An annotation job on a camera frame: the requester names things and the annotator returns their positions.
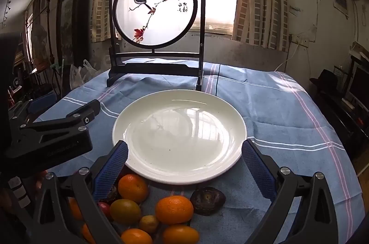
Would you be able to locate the dark framed painting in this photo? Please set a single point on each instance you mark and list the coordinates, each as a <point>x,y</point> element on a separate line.
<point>72,31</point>

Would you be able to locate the white plastic bag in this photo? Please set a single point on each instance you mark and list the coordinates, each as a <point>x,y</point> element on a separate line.
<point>78,76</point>

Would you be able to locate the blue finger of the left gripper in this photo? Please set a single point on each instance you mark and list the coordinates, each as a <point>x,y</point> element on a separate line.
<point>78,118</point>

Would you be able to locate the black hat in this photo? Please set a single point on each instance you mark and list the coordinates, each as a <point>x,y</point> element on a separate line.
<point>327,79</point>

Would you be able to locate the brown water chestnut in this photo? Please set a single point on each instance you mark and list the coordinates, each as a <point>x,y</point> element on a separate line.
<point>207,200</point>

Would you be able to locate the bird painting screen black frame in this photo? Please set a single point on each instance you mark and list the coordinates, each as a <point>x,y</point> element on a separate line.
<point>141,32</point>

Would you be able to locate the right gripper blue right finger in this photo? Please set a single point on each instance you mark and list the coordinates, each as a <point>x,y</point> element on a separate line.
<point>275,186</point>

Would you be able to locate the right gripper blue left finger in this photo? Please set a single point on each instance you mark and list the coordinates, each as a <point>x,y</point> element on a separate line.
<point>93,184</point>

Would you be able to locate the green yellow kumquat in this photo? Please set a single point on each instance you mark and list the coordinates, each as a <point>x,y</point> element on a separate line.
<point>125,212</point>

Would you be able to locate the white ceramic plate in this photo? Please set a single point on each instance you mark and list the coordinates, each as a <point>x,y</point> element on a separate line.
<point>180,137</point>

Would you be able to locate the red cherry tomato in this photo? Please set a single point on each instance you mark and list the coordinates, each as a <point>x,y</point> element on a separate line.
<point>105,208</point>

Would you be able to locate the large orange mandarin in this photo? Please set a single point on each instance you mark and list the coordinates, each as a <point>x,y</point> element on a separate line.
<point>173,210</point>

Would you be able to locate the small yellow kumquat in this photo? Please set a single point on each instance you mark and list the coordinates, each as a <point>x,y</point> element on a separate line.
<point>148,224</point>

